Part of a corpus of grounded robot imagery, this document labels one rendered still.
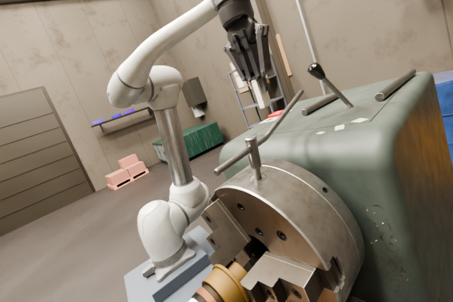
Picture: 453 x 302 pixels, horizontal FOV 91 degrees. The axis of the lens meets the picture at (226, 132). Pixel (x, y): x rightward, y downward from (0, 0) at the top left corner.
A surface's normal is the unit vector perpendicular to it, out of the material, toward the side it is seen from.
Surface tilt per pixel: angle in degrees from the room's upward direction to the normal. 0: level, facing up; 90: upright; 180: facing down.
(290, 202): 41
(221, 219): 56
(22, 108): 90
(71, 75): 90
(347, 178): 90
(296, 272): 4
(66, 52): 90
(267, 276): 4
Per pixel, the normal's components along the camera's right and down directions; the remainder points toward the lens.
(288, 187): 0.04, -0.84
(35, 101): 0.49, -0.04
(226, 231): 0.33, -0.61
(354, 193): -0.70, 0.36
